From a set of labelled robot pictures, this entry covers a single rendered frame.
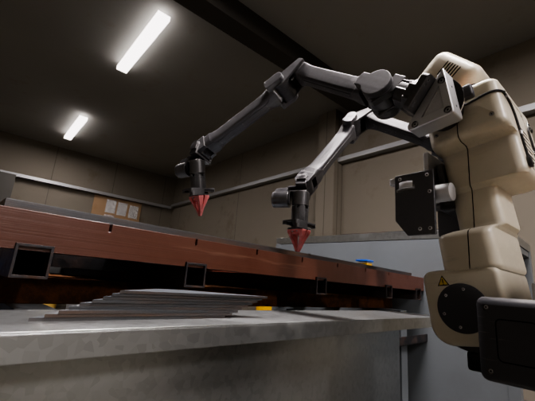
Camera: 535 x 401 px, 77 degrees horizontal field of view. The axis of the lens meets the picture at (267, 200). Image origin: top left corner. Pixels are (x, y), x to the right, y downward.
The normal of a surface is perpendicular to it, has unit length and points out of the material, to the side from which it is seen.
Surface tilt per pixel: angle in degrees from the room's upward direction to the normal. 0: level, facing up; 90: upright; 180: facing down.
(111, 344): 90
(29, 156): 90
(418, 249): 90
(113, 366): 90
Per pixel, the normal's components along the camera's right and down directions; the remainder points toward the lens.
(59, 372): 0.71, -0.11
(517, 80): -0.75, -0.22
